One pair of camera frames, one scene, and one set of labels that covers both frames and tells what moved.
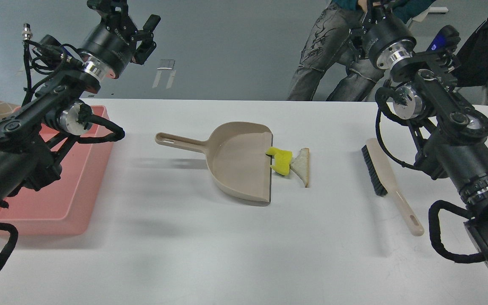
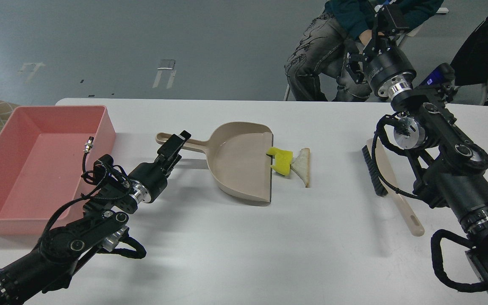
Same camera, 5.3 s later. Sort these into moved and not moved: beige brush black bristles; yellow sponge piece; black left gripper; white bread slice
Moved: black left gripper
Not moved: white bread slice; yellow sponge piece; beige brush black bristles
